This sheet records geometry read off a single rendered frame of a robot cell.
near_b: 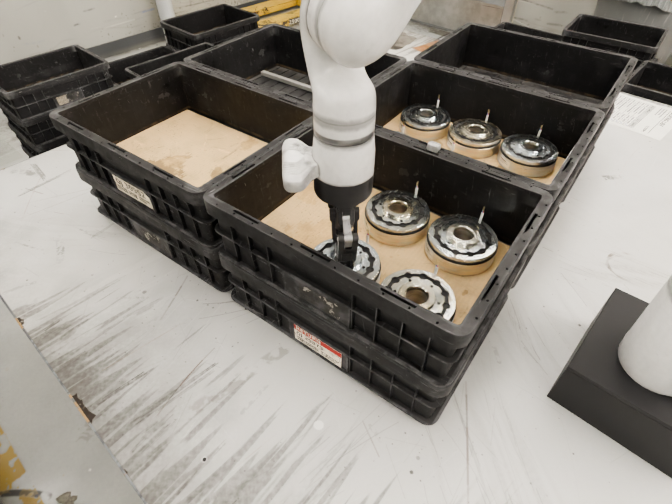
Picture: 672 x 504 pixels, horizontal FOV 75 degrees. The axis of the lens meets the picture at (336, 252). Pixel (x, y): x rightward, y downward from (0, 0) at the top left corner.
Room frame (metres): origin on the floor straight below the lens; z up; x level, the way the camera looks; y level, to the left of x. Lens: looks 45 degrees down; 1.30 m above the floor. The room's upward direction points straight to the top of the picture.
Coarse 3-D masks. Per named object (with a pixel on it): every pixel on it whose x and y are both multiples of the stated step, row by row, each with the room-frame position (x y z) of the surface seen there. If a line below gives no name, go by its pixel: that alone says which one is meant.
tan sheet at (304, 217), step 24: (312, 192) 0.62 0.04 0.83; (288, 216) 0.55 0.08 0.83; (312, 216) 0.55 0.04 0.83; (360, 216) 0.55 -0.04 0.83; (432, 216) 0.55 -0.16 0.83; (312, 240) 0.50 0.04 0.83; (384, 264) 0.44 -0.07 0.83; (408, 264) 0.44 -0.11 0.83; (432, 264) 0.44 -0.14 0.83; (456, 288) 0.40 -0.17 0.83; (480, 288) 0.40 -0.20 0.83; (456, 312) 0.35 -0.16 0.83
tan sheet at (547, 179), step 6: (396, 120) 0.88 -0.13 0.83; (384, 126) 0.85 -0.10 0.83; (390, 126) 0.85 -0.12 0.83; (396, 126) 0.85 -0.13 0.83; (444, 138) 0.80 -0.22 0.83; (444, 144) 0.78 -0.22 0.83; (498, 150) 0.76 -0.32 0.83; (492, 156) 0.73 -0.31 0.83; (486, 162) 0.71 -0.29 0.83; (492, 162) 0.71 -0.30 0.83; (498, 162) 0.71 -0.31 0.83; (558, 162) 0.71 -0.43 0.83; (558, 168) 0.69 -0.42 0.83; (552, 174) 0.67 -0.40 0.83; (540, 180) 0.65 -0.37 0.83; (546, 180) 0.65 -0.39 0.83
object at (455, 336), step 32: (256, 160) 0.57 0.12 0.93; (448, 160) 0.57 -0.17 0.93; (544, 192) 0.49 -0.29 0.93; (256, 224) 0.42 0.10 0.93; (288, 256) 0.38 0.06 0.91; (320, 256) 0.36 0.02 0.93; (512, 256) 0.36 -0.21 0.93; (352, 288) 0.32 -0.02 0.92; (384, 288) 0.31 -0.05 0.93; (416, 320) 0.27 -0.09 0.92; (448, 320) 0.27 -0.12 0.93; (480, 320) 0.27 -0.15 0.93
